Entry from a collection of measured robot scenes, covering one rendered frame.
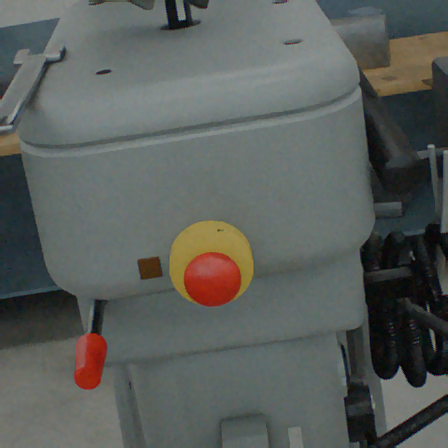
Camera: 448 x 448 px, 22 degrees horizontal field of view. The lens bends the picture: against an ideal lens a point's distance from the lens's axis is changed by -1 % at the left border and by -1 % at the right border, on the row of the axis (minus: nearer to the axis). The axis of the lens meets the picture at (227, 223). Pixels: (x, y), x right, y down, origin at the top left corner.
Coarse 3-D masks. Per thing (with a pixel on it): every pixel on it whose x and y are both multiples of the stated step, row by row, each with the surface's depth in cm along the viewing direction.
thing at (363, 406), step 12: (360, 384) 118; (348, 396) 117; (360, 396) 117; (348, 408) 117; (360, 408) 117; (372, 408) 117; (348, 420) 117; (360, 420) 117; (372, 420) 117; (348, 432) 118; (360, 432) 117; (372, 432) 117; (372, 444) 117
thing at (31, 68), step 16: (64, 48) 96; (16, 64) 93; (32, 64) 90; (16, 80) 86; (32, 80) 85; (16, 96) 81; (32, 96) 82; (0, 112) 77; (16, 112) 77; (0, 128) 74; (16, 128) 75
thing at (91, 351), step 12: (96, 300) 93; (96, 312) 91; (96, 324) 89; (84, 336) 86; (96, 336) 86; (84, 348) 84; (96, 348) 85; (84, 360) 83; (96, 360) 83; (84, 372) 82; (96, 372) 82; (84, 384) 82; (96, 384) 82
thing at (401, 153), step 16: (368, 80) 108; (368, 96) 101; (368, 112) 96; (384, 112) 96; (368, 128) 93; (384, 128) 91; (400, 128) 93; (368, 144) 91; (384, 144) 88; (400, 144) 87; (384, 160) 85; (400, 160) 85; (416, 160) 85; (384, 176) 85; (400, 176) 86; (416, 176) 86; (400, 192) 86
